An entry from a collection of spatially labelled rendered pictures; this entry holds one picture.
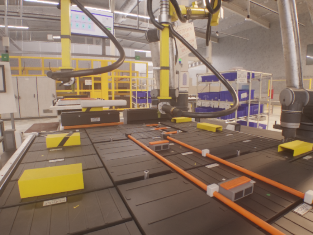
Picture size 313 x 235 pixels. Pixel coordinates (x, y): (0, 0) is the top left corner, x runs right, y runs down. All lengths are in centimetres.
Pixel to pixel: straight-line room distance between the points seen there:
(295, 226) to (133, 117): 127
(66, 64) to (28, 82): 875
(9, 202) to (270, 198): 61
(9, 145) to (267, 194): 142
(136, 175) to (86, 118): 93
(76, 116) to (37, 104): 860
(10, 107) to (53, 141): 267
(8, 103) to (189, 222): 338
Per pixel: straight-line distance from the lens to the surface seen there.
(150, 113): 155
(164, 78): 122
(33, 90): 997
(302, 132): 159
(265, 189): 56
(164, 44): 126
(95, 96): 1081
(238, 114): 388
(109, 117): 144
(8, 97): 356
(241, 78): 362
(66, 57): 130
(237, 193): 48
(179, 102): 241
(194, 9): 170
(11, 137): 147
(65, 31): 133
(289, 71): 144
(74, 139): 93
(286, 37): 145
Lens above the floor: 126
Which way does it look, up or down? 8 degrees down
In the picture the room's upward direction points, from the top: straight up
